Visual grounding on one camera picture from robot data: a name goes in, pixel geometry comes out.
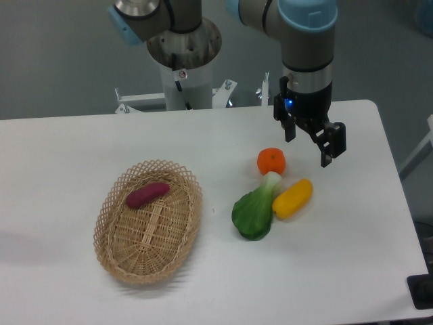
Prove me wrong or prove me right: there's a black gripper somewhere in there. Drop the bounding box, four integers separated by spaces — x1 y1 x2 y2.
273 77 346 168

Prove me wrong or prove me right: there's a purple sweet potato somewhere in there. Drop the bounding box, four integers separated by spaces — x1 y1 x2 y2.
126 182 170 209

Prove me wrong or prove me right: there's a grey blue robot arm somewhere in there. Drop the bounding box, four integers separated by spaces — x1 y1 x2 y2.
108 1 346 167

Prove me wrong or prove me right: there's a woven wicker basket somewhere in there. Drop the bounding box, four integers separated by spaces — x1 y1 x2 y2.
93 160 202 284

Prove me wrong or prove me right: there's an orange tangerine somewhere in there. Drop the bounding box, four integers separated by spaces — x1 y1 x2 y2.
256 148 286 175

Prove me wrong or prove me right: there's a yellow bell pepper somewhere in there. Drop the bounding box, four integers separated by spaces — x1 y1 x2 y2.
272 179 313 219

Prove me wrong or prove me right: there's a green bok choy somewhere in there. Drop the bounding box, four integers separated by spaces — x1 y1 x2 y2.
231 171 282 241

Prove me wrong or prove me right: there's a black device at table edge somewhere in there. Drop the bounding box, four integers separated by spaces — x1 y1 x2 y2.
407 274 432 310

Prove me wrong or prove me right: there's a white frame at right edge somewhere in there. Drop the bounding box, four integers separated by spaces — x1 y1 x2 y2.
398 115 432 181

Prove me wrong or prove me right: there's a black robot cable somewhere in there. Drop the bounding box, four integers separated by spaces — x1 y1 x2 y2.
170 53 193 111

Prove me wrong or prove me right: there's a white metal base frame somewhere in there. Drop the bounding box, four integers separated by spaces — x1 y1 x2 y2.
114 71 271 114

